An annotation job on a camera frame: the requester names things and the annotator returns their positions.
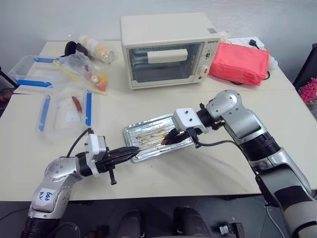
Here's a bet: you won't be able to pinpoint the dark furniture frame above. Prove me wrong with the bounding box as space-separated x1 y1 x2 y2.
0 64 18 118

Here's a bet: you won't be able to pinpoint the white paper label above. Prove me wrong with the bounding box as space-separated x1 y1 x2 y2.
35 188 56 206

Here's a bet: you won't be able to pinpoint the red fabric pouch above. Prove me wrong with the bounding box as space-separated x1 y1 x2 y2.
207 42 270 87

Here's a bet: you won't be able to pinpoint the dark rounded shape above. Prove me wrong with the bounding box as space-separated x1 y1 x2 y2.
172 206 211 238
118 209 150 238

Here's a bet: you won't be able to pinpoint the clear lidded box blue clips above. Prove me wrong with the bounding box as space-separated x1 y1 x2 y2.
36 88 93 140

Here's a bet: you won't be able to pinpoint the clear plastic jar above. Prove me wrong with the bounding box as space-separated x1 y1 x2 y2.
77 34 117 65

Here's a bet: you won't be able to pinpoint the clear zip bag with toys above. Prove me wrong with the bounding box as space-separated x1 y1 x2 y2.
53 53 110 96

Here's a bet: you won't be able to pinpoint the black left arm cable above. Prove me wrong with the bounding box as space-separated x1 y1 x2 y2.
66 127 95 158

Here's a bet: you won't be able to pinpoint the small black device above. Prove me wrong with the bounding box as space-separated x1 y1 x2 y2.
218 222 245 237

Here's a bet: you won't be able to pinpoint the pink flower bunch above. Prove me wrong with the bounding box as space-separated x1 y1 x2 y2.
298 77 317 110

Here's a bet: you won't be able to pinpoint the clear box with blue clips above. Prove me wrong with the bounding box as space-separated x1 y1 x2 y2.
7 55 63 89

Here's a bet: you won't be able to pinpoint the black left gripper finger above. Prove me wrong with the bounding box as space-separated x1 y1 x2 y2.
111 151 137 165
108 146 140 157

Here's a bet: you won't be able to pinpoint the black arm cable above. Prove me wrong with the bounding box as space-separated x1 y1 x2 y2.
66 127 95 158
187 127 239 149

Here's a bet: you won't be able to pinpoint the wooden skewer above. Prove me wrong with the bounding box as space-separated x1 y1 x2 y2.
135 130 169 140
137 134 168 145
137 141 164 151

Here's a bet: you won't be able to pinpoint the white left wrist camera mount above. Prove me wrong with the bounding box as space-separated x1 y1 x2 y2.
85 133 109 177

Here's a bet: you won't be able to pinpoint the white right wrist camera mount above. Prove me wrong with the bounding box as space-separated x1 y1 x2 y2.
172 107 211 135

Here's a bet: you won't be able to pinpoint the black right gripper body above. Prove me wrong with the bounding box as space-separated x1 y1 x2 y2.
174 128 191 141

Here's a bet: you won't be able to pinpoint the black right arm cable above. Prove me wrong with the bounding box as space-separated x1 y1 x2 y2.
187 127 239 149

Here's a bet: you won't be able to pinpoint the black round object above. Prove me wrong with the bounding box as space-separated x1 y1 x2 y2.
64 41 89 58

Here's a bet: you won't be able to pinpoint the white power strip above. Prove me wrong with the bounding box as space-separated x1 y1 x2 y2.
226 36 265 51

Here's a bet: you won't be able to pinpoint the silver foil baking tray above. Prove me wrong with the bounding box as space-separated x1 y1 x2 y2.
122 113 194 164

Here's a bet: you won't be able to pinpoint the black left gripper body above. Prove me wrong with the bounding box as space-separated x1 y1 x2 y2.
95 148 118 186

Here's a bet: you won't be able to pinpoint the cream toaster oven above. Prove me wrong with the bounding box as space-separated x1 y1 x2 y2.
119 12 220 91

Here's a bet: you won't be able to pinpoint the red sausage in box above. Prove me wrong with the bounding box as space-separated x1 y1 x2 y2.
71 96 84 117

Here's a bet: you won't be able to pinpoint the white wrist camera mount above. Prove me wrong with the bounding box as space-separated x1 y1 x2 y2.
85 133 109 177
172 107 211 135

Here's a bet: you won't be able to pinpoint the white floor cable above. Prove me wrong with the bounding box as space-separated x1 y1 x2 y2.
266 204 282 238

